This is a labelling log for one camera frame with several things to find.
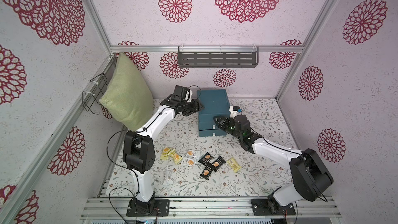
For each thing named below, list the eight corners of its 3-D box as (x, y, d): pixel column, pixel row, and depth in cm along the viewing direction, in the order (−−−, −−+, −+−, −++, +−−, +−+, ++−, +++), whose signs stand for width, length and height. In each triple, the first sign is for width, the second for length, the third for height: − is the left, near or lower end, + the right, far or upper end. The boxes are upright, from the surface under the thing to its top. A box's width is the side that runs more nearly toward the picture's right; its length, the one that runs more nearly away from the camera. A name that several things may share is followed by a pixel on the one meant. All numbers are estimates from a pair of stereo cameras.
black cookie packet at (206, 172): (200, 175, 86) (200, 174, 84) (205, 166, 89) (205, 164, 87) (208, 180, 84) (208, 179, 82) (213, 170, 87) (213, 169, 86)
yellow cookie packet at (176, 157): (168, 156, 93) (167, 153, 90) (174, 150, 95) (174, 148, 92) (176, 164, 90) (175, 162, 87) (182, 159, 92) (182, 156, 89)
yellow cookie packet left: (160, 159, 92) (159, 157, 90) (164, 147, 96) (164, 146, 95) (167, 160, 91) (166, 159, 89) (171, 149, 96) (170, 147, 94)
